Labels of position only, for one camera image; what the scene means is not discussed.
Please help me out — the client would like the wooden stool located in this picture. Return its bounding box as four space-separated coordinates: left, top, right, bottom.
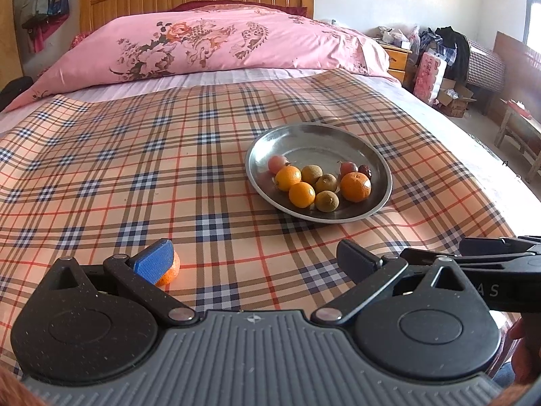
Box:
494 98 541 182

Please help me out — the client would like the window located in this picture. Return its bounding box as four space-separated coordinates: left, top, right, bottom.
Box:
523 0 541 51

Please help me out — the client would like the cardboard box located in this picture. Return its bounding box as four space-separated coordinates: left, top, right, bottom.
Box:
437 78 478 118

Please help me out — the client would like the round metal plate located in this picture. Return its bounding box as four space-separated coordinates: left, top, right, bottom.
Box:
245 122 394 223

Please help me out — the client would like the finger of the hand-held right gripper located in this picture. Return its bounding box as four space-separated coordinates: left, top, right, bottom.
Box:
399 249 508 272
458 235 541 260

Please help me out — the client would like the hanging clothes bundle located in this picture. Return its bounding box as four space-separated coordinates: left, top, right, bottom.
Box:
19 0 70 53

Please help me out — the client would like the black bag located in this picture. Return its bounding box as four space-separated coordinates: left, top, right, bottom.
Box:
0 76 34 113

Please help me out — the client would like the tan longan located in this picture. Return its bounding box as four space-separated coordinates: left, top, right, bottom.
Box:
301 164 324 185
315 190 340 212
315 174 338 194

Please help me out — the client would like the reddish brown garment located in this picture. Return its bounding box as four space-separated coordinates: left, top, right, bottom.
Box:
0 366 39 406

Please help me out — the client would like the checked fabric chair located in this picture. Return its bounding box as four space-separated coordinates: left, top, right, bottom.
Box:
465 39 507 93

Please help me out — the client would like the dark orange mandarin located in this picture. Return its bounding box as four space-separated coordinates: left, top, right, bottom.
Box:
154 253 181 286
340 172 373 203

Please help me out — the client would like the wooden nightstand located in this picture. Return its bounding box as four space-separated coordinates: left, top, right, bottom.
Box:
377 41 413 83

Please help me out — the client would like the small bright orange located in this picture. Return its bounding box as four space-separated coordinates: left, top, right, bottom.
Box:
275 165 303 192
288 181 316 209

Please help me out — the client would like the pink floral quilt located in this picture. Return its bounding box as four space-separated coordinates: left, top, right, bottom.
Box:
4 4 400 113

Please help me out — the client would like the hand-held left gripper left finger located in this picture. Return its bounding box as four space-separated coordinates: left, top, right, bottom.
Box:
25 239 200 327

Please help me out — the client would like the wooden board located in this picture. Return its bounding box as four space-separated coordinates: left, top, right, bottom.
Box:
494 31 541 94

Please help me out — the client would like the pink tissue roll pack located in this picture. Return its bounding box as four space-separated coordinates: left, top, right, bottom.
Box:
413 51 448 104

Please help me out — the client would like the person's right hand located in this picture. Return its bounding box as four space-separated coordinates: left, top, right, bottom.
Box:
508 315 541 385

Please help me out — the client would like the wooden wardrobe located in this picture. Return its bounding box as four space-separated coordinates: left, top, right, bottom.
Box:
0 0 24 85

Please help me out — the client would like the plaid cloth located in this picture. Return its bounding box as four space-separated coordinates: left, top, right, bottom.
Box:
0 68 518 385

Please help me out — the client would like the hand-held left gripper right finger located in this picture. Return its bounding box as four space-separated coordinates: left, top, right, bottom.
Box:
310 239 487 326

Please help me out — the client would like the pile of plastic bags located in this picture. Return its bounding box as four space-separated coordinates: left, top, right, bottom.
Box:
378 25 421 49

